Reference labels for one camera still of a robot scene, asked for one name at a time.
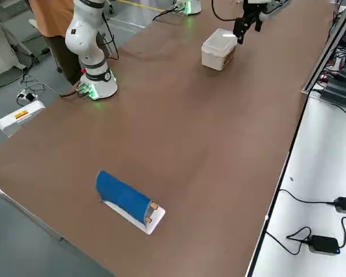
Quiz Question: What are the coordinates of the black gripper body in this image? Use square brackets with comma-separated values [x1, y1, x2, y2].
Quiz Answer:
[241, 2, 263, 21]

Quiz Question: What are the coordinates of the translucent plastic box lid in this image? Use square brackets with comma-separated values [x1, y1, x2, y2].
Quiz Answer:
[201, 28, 238, 57]

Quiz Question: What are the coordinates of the white plastic preservation box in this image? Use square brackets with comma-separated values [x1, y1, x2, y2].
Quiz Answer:
[201, 43, 238, 71]

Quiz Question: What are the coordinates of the white control box yellow label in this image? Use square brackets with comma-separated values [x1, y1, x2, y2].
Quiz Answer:
[0, 100, 46, 138]

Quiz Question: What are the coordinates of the white desk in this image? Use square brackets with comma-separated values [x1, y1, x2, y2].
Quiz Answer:
[246, 92, 346, 277]

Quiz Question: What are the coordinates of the person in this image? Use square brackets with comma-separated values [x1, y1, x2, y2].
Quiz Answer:
[28, 0, 86, 86]

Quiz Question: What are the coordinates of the blue rolled cloth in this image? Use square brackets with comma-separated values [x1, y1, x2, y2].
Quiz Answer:
[95, 170, 153, 224]

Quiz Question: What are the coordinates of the white power strip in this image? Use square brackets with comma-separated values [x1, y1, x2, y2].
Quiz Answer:
[16, 88, 37, 102]

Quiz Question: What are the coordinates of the white cabinet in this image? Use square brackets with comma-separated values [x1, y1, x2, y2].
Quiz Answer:
[0, 0, 28, 81]

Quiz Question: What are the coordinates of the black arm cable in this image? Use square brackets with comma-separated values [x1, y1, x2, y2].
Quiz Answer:
[211, 0, 238, 23]

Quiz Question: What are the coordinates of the aluminium table edge rail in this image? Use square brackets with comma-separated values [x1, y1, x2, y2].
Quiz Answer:
[301, 0, 346, 95]
[0, 180, 65, 242]

